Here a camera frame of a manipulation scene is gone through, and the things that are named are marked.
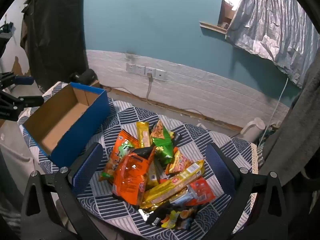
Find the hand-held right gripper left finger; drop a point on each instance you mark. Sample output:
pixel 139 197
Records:
pixel 87 165

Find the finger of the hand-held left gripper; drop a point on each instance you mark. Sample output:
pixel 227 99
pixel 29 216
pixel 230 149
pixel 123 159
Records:
pixel 32 101
pixel 23 80

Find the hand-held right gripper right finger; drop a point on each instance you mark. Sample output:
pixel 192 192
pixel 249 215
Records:
pixel 220 167

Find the orange snack packet green figure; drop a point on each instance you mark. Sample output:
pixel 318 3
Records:
pixel 120 155

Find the blue cardboard box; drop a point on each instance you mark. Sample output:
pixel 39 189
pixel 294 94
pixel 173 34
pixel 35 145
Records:
pixel 62 120

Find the large orange snack packet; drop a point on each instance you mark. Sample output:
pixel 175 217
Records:
pixel 131 180

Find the gold long snack packet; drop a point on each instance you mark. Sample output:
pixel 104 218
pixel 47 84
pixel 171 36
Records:
pixel 175 182
pixel 142 133

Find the silver foil snack packet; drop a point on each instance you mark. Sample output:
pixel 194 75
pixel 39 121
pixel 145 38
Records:
pixel 181 197

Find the small black snack packet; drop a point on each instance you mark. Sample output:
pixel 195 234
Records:
pixel 178 136

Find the red orange snack packet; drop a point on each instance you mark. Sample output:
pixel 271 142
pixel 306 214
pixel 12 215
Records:
pixel 203 190

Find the navy white patterned tablecloth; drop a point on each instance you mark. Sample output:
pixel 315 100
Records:
pixel 200 140

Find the orange yellow snack packet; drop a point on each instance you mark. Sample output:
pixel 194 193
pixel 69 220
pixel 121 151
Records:
pixel 180 162

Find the black stand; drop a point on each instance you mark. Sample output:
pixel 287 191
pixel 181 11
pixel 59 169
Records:
pixel 4 33

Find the white kettle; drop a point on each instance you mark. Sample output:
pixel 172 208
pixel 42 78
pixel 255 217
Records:
pixel 253 128

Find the black cloth cover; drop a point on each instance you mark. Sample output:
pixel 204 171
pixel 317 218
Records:
pixel 55 35

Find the grey cloth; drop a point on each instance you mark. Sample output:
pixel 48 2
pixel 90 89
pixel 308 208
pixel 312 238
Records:
pixel 295 135

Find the wooden window sill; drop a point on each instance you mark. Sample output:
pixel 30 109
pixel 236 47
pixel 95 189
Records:
pixel 212 27

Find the silver foil curtain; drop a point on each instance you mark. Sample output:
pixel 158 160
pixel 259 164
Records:
pixel 270 22

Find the white wall socket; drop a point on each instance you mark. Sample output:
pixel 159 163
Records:
pixel 150 70
pixel 131 67
pixel 140 69
pixel 160 74

